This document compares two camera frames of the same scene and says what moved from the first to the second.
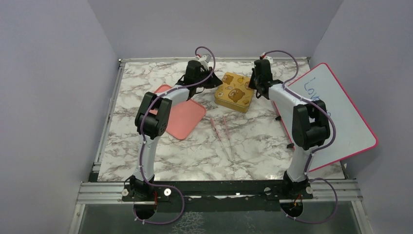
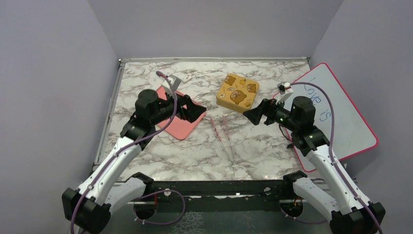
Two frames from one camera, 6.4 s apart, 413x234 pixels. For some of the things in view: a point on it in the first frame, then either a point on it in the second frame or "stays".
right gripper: x=251 y=85 -> x=265 y=108
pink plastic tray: x=184 y=117 stays
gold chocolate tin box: x=238 y=101 stays
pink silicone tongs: x=213 y=125 stays
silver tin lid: x=234 y=93 stays
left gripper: x=213 y=80 -> x=193 y=111
